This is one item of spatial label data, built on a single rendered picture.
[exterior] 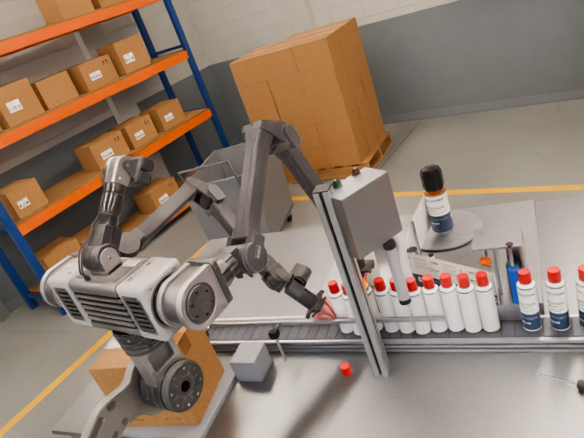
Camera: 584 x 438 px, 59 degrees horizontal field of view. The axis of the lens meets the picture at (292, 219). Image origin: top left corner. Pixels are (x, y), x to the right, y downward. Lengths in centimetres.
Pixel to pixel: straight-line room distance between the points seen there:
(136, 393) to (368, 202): 82
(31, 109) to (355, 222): 407
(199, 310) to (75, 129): 512
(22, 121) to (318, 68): 263
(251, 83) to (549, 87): 301
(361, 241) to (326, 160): 391
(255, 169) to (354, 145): 377
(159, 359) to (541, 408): 102
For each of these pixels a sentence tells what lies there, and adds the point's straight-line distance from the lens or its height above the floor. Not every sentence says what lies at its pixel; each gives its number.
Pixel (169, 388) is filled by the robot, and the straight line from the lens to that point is 147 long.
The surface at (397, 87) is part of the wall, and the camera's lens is 635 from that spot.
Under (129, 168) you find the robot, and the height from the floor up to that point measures 172.
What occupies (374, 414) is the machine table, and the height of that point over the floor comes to 83.
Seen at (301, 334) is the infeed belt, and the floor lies 88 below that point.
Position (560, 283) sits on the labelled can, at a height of 105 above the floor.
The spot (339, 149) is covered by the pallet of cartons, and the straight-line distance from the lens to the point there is 518.
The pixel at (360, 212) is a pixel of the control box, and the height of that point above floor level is 141.
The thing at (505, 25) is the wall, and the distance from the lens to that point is 586.
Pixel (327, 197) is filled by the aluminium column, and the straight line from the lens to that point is 135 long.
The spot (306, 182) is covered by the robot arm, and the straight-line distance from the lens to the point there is 153.
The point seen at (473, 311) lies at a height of 97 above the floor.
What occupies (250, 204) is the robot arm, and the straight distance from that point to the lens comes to 133.
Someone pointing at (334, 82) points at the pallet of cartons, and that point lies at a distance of 493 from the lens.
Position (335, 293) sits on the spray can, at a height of 105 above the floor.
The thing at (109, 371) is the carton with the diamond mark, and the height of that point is 111.
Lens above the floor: 202
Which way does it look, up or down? 25 degrees down
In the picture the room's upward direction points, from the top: 20 degrees counter-clockwise
